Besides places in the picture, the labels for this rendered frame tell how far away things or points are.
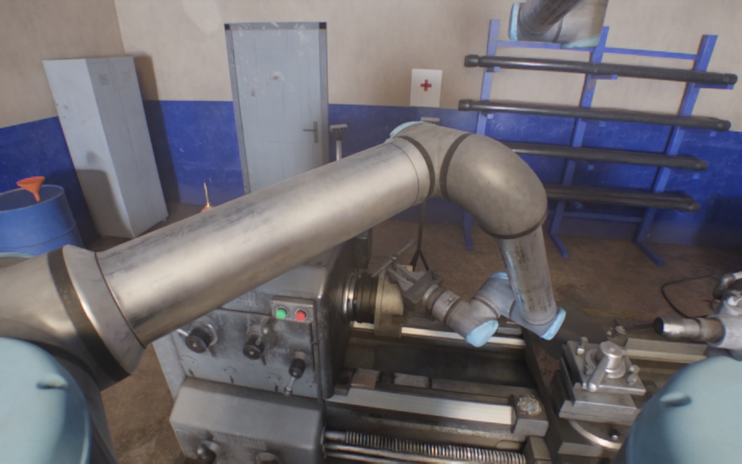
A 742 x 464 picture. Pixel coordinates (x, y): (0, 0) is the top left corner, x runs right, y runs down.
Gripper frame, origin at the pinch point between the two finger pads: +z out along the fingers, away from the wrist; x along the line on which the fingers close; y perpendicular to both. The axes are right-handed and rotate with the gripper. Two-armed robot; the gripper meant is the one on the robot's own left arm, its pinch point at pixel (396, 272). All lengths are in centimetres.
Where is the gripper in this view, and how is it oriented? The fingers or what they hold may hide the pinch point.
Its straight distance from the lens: 117.0
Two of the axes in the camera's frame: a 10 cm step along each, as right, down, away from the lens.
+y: -0.6, -7.2, -6.9
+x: -7.1, 5.2, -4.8
